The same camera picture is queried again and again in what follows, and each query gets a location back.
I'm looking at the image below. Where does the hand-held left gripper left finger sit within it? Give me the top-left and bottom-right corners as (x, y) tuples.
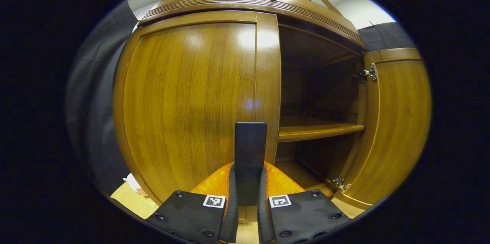
(145, 162), (239, 244)

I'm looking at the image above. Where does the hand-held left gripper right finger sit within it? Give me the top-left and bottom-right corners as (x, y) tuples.
(257, 161), (351, 244)

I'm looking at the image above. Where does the wooden shoe cabinet door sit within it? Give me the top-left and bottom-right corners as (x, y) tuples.
(332, 47), (432, 211)
(113, 11), (282, 205)

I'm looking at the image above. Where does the wooden double-door shoe cabinet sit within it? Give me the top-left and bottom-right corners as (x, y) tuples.
(136, 0), (366, 207)

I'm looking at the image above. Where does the metal door hinge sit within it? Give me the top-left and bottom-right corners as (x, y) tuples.
(353, 63), (378, 84)
(332, 176), (351, 194)

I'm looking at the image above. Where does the wooden inner shelf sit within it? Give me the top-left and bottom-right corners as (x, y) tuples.
(278, 115), (366, 143)

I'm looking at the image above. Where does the white crumpled object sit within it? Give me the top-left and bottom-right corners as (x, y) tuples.
(123, 173), (148, 198)

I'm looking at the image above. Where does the wooden drawer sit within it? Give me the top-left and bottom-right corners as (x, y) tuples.
(138, 0), (364, 48)

